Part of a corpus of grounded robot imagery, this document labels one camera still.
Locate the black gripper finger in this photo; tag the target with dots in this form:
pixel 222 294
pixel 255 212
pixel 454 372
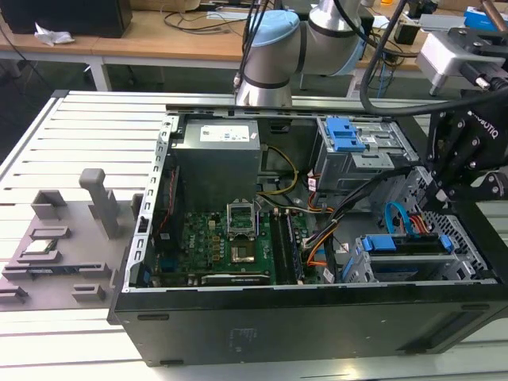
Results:
pixel 442 143
pixel 476 178

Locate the hard disk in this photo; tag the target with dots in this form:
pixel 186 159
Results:
pixel 397 254

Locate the metal disk bay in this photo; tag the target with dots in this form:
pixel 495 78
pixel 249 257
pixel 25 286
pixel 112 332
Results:
pixel 460 238

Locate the grey optical drive cage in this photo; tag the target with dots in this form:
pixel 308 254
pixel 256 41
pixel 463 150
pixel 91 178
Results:
pixel 357 166

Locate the blue drive latch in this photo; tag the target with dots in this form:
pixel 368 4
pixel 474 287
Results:
pixel 343 135

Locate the small black box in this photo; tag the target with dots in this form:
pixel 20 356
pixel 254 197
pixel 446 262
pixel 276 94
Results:
pixel 405 33

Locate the blue cardboard box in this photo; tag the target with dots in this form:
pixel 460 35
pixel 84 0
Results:
pixel 478 18

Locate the flat grey device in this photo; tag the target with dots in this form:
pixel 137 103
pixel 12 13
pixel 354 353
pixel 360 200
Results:
pixel 440 21

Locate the grey power supply unit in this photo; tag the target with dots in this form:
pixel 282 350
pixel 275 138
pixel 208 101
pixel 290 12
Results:
pixel 216 158

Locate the black PC case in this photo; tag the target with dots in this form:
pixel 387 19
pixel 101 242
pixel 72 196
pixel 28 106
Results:
pixel 301 325

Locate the CPU socket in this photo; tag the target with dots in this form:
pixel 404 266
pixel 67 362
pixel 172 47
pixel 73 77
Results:
pixel 243 254

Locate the black graphics card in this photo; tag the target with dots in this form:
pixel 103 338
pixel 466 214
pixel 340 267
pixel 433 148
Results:
pixel 234 278

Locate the green motherboard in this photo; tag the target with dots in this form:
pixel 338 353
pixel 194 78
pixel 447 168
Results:
pixel 198 242

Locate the wooden desk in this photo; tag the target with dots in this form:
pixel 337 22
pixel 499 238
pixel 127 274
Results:
pixel 158 45

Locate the grey parts rack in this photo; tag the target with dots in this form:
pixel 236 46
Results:
pixel 71 262

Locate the large black box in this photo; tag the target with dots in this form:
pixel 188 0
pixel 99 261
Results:
pixel 67 18

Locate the crumpled white plastic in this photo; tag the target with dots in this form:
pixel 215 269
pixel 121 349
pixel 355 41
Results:
pixel 53 35

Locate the green RAM stick on rack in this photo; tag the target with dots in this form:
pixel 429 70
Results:
pixel 51 271

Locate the silver CPU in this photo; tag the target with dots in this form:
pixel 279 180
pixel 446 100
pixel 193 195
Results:
pixel 37 247

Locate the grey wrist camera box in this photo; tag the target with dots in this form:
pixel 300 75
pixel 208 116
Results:
pixel 440 55

